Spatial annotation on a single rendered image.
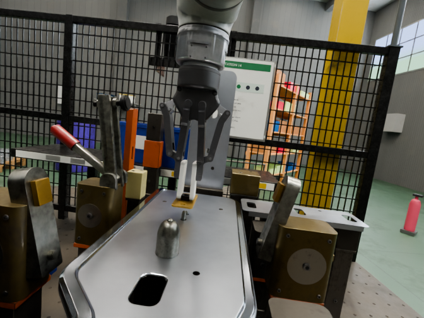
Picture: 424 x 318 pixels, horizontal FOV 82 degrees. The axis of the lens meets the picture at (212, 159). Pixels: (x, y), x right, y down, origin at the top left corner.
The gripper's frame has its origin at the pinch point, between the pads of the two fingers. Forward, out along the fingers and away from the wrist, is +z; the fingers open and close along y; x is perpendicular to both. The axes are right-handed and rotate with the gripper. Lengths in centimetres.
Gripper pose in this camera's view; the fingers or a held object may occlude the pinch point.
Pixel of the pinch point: (187, 179)
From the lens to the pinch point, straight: 46.9
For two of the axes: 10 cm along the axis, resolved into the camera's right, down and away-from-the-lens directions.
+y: 9.9, 1.3, -0.5
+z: -1.2, 9.8, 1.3
